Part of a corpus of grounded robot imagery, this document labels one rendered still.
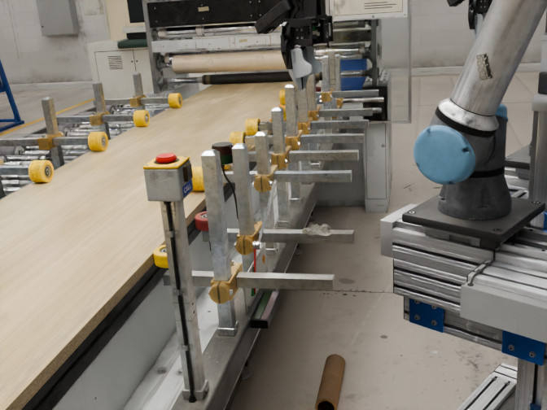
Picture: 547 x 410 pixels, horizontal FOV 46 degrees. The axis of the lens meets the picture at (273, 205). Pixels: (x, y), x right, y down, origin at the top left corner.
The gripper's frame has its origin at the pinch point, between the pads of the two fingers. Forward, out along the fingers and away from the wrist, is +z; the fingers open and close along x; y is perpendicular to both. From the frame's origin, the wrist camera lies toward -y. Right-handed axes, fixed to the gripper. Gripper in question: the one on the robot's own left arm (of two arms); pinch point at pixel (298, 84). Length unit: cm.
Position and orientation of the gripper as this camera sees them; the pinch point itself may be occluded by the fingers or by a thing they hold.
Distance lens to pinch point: 141.6
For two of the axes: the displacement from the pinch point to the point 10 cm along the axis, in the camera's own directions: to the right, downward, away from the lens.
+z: 0.7, 9.4, 3.2
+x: 6.7, -2.8, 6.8
